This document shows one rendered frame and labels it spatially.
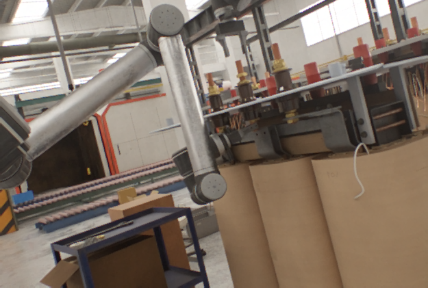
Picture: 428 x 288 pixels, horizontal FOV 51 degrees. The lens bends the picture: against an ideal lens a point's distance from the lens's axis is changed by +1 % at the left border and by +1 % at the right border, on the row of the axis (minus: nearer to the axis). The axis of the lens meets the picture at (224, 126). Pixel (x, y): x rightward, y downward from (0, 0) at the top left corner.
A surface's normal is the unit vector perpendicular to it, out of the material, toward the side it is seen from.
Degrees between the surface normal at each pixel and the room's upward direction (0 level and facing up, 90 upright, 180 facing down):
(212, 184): 79
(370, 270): 90
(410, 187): 90
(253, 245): 90
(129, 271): 90
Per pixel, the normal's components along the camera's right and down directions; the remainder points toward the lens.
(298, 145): -0.82, 0.21
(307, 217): -0.25, 0.07
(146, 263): 0.60, -0.14
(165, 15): 0.24, -0.25
